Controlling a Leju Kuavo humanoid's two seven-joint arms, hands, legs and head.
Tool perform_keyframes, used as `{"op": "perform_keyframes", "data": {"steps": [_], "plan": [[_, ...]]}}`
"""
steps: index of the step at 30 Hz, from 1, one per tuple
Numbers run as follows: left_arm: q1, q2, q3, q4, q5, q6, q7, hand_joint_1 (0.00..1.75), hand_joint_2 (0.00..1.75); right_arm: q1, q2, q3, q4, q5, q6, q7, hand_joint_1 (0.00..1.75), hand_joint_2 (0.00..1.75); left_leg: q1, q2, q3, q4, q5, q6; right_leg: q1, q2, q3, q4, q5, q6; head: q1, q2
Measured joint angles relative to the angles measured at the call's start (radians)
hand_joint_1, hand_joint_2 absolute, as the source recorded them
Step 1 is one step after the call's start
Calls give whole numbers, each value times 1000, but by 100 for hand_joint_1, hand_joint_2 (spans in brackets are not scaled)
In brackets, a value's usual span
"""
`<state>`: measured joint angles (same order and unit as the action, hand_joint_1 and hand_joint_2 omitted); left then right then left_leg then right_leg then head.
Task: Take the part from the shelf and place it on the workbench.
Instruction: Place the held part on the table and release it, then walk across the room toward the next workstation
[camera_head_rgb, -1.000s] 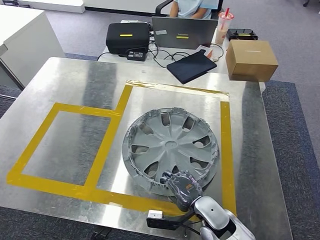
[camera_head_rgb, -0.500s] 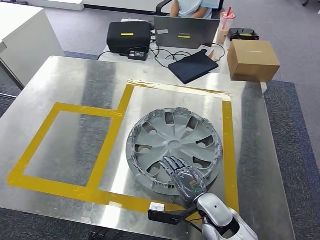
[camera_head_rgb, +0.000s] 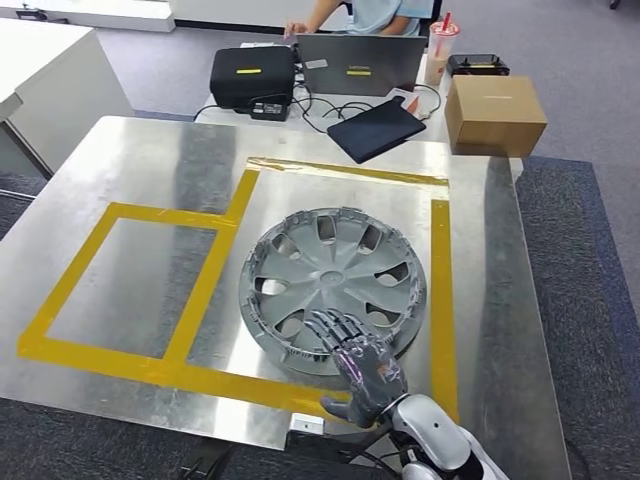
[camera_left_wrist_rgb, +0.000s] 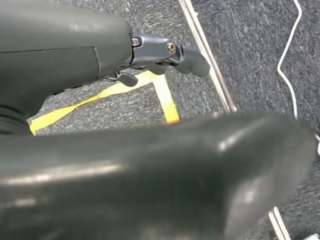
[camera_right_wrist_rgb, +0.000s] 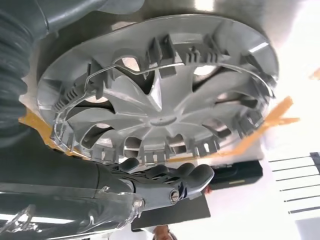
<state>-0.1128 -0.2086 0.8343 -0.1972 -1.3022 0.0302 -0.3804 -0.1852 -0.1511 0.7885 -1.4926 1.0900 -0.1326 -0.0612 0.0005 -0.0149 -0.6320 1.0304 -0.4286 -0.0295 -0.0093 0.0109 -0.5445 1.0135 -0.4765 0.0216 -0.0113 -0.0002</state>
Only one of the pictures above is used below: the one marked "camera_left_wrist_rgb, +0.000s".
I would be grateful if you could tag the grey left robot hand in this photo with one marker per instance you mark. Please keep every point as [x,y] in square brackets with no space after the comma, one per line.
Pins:
[62,43]

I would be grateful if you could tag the steel workbench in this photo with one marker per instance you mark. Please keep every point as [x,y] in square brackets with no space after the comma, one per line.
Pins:
[221,87]

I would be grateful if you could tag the yellow floor tape square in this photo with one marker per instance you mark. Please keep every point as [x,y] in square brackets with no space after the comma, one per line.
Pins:
[165,96]

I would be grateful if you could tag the white power strip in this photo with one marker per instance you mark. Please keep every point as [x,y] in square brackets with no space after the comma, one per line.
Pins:
[312,237]

